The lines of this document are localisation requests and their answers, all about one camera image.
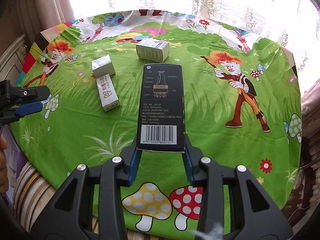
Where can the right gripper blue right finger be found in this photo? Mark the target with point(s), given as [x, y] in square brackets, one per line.
[191, 157]

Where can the black barcode product box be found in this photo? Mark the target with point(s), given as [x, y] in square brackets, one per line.
[161, 126]

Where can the cream ornate dresser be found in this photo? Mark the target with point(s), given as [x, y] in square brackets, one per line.
[13, 59]

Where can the white lace sheer curtain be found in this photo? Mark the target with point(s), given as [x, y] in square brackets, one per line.
[292, 23]

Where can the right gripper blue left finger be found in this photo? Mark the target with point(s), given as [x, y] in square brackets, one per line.
[131, 156]

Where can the silver white small box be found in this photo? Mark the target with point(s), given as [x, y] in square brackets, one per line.
[103, 66]

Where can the pink curtain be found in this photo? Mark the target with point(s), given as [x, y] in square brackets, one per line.
[30, 17]

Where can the white yellow label box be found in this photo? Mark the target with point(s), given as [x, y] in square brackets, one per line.
[107, 93]

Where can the striped beige sofa cushion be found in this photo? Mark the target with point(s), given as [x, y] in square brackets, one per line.
[31, 194]

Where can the green cartoon print blanket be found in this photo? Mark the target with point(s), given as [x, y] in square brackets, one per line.
[241, 108]

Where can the purple cardboard storage box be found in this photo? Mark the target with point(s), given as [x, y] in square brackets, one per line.
[11, 154]

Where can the person's left hand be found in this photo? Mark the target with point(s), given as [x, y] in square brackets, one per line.
[4, 182]

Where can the white red printed medicine box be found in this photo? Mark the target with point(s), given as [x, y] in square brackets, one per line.
[153, 50]

